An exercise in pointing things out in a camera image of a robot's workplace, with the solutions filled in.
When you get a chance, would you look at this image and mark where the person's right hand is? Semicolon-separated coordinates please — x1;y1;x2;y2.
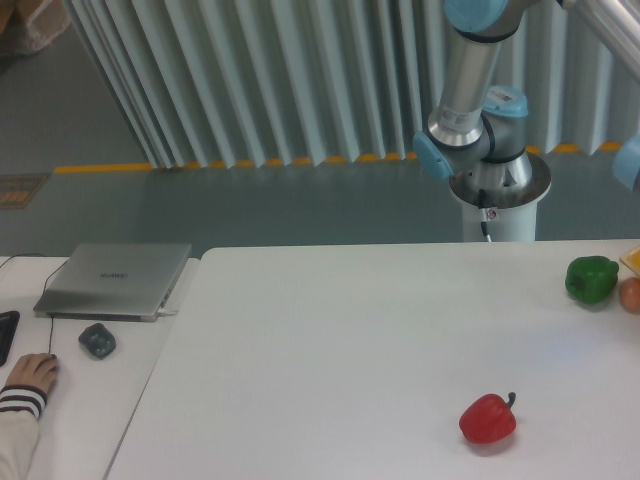
5;353;58;396

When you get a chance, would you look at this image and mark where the silver closed laptop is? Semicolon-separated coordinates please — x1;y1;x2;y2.
34;243;192;321

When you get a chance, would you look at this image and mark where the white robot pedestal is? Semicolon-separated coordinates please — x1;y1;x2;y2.
459;201;538;242

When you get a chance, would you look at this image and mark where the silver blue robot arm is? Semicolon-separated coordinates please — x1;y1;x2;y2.
413;1;639;179

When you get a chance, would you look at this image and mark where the yellow tray corner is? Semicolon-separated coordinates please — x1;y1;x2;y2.
619;246;640;276

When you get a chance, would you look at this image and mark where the striped sleeve forearm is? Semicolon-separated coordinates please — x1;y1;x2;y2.
1;385;48;479

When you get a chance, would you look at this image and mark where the black keyboard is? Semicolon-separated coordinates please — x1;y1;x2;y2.
0;310;20;366

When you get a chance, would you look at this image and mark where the red bell pepper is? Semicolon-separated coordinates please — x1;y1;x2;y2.
459;392;517;444

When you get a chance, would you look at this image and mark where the green bell pepper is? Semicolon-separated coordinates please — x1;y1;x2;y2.
565;256;619;305

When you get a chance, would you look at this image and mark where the black computer mouse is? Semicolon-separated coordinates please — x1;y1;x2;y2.
37;354;59;377

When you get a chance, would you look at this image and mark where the dark earbuds case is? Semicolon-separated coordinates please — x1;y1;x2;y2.
78;323;117;360

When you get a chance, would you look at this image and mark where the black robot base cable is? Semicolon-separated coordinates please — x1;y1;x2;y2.
477;187;494;244

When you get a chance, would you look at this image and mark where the white folding partition screen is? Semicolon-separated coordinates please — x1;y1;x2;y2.
66;1;639;169

